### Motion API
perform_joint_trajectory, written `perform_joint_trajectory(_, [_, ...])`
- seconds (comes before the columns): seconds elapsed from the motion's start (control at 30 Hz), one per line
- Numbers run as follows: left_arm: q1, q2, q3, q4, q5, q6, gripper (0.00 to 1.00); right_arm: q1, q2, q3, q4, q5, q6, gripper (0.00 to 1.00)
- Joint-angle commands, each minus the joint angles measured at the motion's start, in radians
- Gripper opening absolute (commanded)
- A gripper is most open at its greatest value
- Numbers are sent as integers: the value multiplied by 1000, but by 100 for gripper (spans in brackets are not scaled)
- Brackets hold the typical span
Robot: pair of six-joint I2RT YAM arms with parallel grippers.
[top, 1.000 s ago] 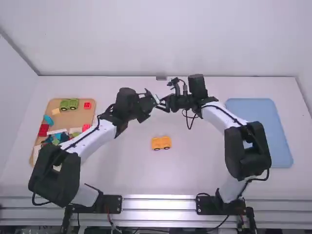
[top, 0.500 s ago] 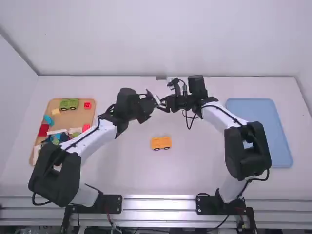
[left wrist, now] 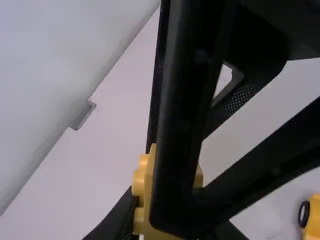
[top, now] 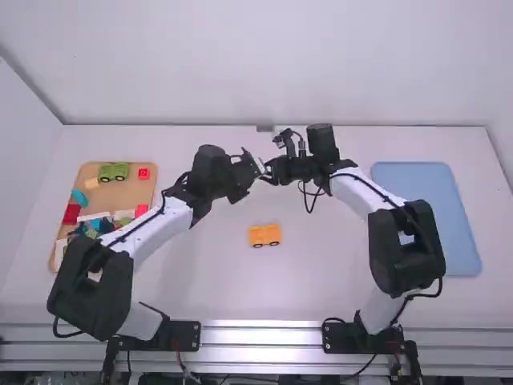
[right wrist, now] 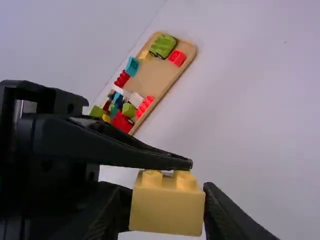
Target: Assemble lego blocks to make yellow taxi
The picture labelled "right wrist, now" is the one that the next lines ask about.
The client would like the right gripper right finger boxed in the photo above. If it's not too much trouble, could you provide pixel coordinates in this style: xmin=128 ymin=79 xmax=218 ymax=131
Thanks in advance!
xmin=203 ymin=181 xmax=281 ymax=240

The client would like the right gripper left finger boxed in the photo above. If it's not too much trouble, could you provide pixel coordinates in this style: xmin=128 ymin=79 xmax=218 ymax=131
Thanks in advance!
xmin=83 ymin=181 xmax=135 ymax=240

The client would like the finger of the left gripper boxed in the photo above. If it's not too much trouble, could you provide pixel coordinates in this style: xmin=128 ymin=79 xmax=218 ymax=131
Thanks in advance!
xmin=34 ymin=116 xmax=194 ymax=172

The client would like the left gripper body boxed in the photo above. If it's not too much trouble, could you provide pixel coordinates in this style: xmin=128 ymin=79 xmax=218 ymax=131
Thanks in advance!
xmin=0 ymin=79 xmax=101 ymax=240

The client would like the yellow toy car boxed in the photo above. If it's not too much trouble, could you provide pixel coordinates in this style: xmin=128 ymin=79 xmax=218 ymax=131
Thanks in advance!
xmin=128 ymin=169 xmax=206 ymax=239

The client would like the large red toy brick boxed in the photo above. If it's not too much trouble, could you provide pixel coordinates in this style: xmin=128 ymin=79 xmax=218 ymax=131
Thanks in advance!
xmin=109 ymin=110 xmax=135 ymax=135

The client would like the green toy brick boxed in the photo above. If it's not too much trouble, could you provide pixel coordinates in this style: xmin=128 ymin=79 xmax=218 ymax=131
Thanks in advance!
xmin=89 ymin=104 xmax=106 ymax=119
xmin=122 ymin=102 xmax=138 ymax=119

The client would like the pile of toy bricks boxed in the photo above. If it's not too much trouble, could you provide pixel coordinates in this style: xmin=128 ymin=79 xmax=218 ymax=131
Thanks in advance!
xmin=101 ymin=90 xmax=126 ymax=124

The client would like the white toy brick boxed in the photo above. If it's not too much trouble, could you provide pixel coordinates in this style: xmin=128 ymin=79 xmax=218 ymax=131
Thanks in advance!
xmin=111 ymin=84 xmax=145 ymax=105

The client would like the long red toy brick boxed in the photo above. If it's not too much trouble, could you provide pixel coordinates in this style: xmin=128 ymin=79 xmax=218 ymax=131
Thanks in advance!
xmin=135 ymin=95 xmax=156 ymax=120

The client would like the teal toy brick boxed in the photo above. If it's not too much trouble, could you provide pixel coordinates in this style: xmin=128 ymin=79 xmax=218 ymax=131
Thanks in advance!
xmin=124 ymin=56 xmax=141 ymax=77

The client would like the tan tray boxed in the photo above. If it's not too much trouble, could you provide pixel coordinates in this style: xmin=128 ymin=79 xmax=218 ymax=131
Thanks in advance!
xmin=88 ymin=30 xmax=199 ymax=136

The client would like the pale yellow toy brick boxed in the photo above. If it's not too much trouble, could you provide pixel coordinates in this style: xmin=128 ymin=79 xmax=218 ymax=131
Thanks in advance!
xmin=138 ymin=48 xmax=151 ymax=61

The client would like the small red toy brick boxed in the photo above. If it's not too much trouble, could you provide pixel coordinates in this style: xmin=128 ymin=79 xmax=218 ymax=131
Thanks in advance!
xmin=167 ymin=49 xmax=188 ymax=67

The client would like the green toy car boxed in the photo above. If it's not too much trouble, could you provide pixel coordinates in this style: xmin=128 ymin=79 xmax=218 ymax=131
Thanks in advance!
xmin=148 ymin=33 xmax=179 ymax=60

